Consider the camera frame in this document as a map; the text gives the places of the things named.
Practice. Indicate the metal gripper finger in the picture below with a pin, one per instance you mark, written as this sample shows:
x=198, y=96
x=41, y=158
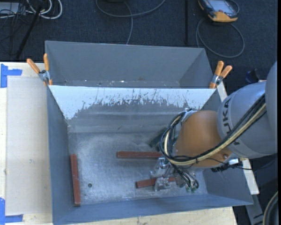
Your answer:
x=157, y=170
x=162, y=184

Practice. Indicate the red-brown block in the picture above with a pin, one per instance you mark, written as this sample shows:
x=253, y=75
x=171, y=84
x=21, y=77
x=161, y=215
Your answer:
x=145, y=183
x=75, y=179
x=138, y=154

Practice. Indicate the grey metal bin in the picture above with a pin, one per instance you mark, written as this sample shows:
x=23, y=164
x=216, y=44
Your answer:
x=112, y=167

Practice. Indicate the pale wood board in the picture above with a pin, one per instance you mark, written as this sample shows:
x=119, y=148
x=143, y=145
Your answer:
x=25, y=137

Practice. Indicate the black cylinder on white bracket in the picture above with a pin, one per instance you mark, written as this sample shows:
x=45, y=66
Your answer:
x=234, y=162

